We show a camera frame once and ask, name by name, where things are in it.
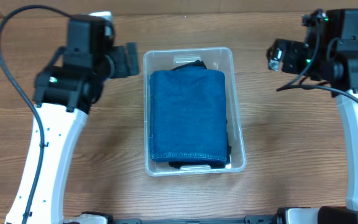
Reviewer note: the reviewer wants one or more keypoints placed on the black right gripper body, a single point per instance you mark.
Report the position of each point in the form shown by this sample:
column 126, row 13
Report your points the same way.
column 302, row 56

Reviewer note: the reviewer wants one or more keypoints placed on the dark blue towel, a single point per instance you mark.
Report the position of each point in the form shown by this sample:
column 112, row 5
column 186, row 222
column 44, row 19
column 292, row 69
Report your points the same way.
column 188, row 121

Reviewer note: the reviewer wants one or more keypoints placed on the black cloth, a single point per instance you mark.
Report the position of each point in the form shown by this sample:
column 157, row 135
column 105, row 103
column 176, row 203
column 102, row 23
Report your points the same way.
column 208, row 164
column 195, row 64

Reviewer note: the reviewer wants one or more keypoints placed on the clear plastic container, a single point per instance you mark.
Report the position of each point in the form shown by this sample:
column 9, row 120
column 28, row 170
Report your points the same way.
column 216, row 58

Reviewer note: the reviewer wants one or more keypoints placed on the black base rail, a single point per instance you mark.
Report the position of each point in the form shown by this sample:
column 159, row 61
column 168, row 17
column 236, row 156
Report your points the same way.
column 96, row 217

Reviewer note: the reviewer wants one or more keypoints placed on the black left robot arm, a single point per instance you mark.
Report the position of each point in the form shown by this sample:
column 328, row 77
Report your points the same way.
column 65, row 90

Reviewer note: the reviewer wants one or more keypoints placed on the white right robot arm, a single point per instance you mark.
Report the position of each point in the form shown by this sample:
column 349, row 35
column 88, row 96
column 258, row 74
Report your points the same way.
column 342, row 26

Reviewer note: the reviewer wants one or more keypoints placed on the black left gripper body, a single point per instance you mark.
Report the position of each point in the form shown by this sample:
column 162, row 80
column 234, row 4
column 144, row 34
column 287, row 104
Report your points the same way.
column 131, row 59

